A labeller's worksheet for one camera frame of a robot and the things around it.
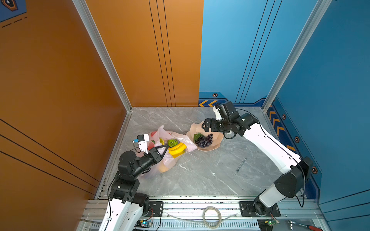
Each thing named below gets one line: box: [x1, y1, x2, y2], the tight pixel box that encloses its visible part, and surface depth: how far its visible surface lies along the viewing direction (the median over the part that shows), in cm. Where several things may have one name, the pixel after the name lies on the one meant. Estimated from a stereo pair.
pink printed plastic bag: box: [141, 125, 198, 178], surface depth 79 cm
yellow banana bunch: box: [168, 142, 187, 159], surface depth 89 cm
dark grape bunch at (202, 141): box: [193, 132, 213, 149], surface depth 96 cm
